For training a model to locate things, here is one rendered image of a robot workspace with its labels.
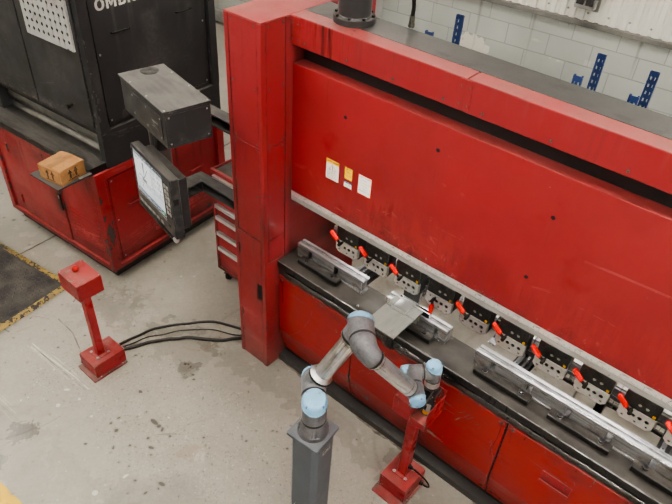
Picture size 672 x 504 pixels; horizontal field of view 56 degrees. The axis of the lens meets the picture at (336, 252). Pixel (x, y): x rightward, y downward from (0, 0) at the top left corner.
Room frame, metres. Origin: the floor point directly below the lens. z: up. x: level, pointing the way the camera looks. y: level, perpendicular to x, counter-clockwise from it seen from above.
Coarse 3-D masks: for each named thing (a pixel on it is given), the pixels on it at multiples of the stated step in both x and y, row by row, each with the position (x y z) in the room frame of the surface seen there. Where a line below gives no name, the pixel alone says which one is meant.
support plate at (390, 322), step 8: (392, 304) 2.43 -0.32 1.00; (376, 312) 2.36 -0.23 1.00; (384, 312) 2.36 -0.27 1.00; (392, 312) 2.37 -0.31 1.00; (408, 312) 2.38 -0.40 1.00; (416, 312) 2.38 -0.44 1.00; (376, 320) 2.30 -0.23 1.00; (384, 320) 2.30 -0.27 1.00; (392, 320) 2.31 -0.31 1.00; (400, 320) 2.31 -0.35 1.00; (408, 320) 2.32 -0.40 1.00; (376, 328) 2.25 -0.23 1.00; (384, 328) 2.25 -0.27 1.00; (392, 328) 2.25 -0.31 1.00; (400, 328) 2.26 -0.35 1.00; (392, 336) 2.20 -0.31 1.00
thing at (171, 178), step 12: (132, 144) 2.86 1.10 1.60; (132, 156) 2.87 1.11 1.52; (144, 156) 2.75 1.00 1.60; (156, 156) 2.80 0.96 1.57; (156, 168) 2.65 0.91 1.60; (168, 168) 2.70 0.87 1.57; (168, 180) 2.55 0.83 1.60; (180, 180) 2.61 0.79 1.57; (168, 192) 2.56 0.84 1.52; (180, 192) 2.60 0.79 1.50; (168, 204) 2.56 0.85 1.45; (180, 204) 2.57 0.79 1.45; (156, 216) 2.71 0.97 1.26; (168, 216) 2.59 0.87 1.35; (180, 216) 2.56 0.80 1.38; (168, 228) 2.60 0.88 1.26; (180, 228) 2.55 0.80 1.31
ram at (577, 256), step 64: (320, 128) 2.83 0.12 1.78; (384, 128) 2.59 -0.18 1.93; (448, 128) 2.40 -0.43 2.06; (320, 192) 2.82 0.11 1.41; (384, 192) 2.57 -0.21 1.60; (448, 192) 2.36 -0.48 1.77; (512, 192) 2.18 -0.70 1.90; (576, 192) 2.04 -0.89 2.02; (448, 256) 2.32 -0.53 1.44; (512, 256) 2.14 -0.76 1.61; (576, 256) 1.98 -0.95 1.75; (640, 256) 1.85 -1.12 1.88; (512, 320) 2.08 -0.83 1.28; (576, 320) 1.93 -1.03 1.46; (640, 320) 1.79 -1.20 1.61
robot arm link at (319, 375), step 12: (360, 312) 1.97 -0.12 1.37; (348, 324) 1.93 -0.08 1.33; (360, 324) 1.90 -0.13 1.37; (372, 324) 1.92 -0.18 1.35; (348, 336) 1.89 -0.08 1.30; (336, 348) 1.91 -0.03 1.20; (348, 348) 1.89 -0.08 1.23; (324, 360) 1.91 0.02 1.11; (336, 360) 1.88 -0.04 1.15; (312, 372) 1.90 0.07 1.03; (324, 372) 1.88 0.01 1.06; (312, 384) 1.87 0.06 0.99; (324, 384) 1.87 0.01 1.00
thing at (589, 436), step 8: (552, 408) 1.90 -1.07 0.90; (552, 416) 1.85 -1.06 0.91; (560, 424) 1.82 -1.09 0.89; (568, 424) 1.81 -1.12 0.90; (576, 424) 1.82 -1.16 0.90; (576, 432) 1.77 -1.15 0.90; (584, 432) 1.77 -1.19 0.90; (592, 432) 1.78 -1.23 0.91; (584, 440) 1.74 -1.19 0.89; (592, 440) 1.73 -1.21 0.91; (600, 448) 1.70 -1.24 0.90; (608, 448) 1.70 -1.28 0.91
